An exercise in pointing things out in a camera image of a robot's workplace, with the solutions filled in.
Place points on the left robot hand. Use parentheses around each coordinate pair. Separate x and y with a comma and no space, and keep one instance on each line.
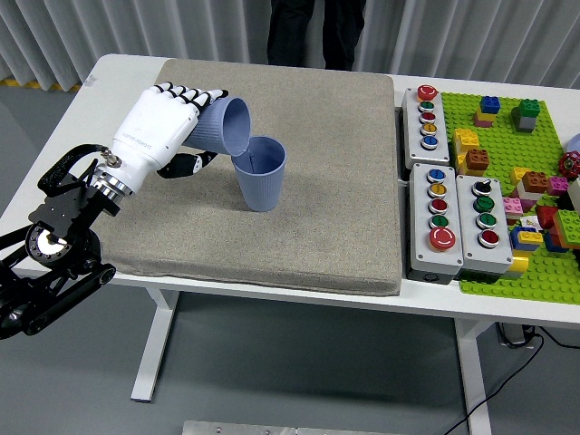
(154,127)

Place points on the blue ribbed plastic cup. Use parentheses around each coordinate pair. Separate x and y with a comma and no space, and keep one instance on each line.
(259,186)
(213,127)

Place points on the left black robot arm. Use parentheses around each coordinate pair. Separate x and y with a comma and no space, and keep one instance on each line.
(68,217)

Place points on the small table sticker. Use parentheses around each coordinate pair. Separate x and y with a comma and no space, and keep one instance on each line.
(90,81)

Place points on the yellow floor tape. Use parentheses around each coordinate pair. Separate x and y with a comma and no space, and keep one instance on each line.
(63,87)

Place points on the white pleated curtain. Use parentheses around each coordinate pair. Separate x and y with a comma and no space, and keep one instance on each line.
(136,22)

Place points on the grey-brown foam mat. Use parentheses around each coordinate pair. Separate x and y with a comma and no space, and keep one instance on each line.
(317,181)

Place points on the person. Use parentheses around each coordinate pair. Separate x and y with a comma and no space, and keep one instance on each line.
(308,36)

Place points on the white table leg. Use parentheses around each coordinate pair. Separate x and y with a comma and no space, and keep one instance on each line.
(473,371)
(154,344)

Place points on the grey five-button control box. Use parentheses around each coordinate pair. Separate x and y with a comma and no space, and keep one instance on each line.
(423,258)
(423,156)

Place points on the brown toy brick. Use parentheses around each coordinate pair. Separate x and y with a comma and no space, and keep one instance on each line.
(476,159)

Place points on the pink toy brick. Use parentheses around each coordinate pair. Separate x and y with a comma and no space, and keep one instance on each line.
(513,206)
(481,122)

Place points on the blue toy brick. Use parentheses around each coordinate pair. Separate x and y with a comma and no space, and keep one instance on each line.
(550,244)
(515,240)
(490,105)

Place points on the green toy brick baseplate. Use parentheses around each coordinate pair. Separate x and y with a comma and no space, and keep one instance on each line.
(503,145)

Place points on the grey toy brick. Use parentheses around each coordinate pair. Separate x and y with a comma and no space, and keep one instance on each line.
(524,123)

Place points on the white toy brick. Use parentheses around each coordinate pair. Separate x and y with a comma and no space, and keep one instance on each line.
(528,195)

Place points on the red-brown toy brick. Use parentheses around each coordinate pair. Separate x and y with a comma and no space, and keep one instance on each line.
(534,182)

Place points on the white printed toy tile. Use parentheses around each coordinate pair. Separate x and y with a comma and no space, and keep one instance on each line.
(529,222)

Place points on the yellow round toy brick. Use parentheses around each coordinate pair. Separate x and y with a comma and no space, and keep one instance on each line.
(520,263)

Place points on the red toy brick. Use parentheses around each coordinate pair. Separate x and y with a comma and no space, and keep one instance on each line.
(546,217)

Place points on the magenta toy brick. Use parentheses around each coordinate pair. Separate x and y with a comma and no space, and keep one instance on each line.
(558,186)

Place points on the red valve handwheel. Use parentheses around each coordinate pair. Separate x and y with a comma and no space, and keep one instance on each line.
(570,165)

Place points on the light blue plate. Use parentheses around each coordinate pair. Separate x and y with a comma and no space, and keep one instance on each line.
(574,145)

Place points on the large green toy brick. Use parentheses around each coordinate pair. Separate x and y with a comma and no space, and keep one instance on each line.
(568,224)

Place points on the white block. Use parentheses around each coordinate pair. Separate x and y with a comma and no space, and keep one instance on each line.
(575,195)

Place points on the grey control box with switch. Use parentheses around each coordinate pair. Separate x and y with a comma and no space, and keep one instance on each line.
(471,254)

